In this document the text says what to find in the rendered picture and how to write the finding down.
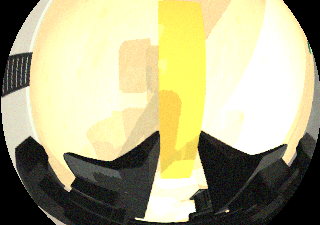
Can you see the yellow bar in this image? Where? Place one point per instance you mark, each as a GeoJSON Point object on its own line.
{"type": "Point", "coordinates": [182, 76]}

